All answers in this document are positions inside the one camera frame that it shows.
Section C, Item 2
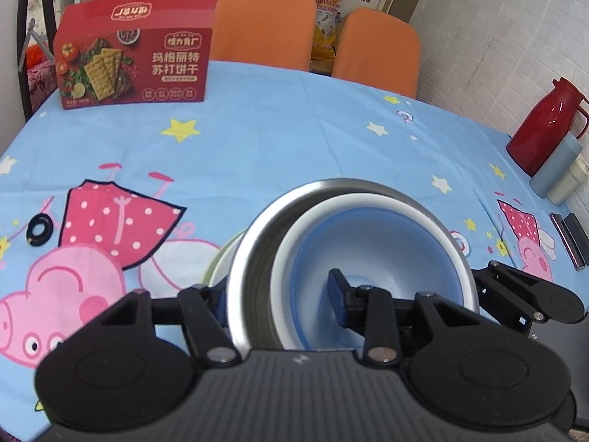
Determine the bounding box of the green plastic plate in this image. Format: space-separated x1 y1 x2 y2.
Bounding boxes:
202 232 244 286

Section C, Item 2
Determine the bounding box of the stainless steel bowl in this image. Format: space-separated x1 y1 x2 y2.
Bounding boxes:
226 178 482 355

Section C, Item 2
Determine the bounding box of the blue plastic bowl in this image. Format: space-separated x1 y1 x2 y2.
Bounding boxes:
289 208 463 349

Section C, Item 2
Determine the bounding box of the white ceramic bowl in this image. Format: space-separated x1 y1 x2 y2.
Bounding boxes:
269 193 478 350

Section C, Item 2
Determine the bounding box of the black phone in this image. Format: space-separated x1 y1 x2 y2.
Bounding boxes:
549 213 586 271

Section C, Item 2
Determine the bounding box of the dark flat case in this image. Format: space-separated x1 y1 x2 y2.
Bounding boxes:
564 213 589 266

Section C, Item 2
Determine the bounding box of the grey blue tumbler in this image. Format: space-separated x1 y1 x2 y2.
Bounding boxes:
530 132 583 197

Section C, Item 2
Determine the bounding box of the cream cup with lid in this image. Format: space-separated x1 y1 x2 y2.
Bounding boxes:
547 155 588 206

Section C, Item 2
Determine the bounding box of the blue cartoon tablecloth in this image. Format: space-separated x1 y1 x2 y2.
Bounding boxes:
1 63 588 441

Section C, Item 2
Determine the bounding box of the red thermos jug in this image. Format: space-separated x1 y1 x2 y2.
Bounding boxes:
506 77 588 177

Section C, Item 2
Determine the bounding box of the right orange chair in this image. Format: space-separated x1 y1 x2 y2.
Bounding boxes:
331 8 421 98

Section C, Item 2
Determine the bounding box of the orange chair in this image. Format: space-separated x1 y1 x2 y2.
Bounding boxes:
331 8 421 98
211 0 317 72

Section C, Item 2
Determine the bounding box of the red cracker box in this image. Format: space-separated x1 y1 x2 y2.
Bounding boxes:
54 0 218 110

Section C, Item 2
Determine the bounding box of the left orange chair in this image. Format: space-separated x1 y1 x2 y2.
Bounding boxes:
211 0 317 72

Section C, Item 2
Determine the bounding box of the yellow snack bag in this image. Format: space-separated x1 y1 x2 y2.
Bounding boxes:
310 0 341 75

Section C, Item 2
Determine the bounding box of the black stand pole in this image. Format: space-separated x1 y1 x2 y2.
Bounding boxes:
16 0 57 122

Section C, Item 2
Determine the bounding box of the black hair tie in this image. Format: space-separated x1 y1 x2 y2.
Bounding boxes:
25 214 54 246

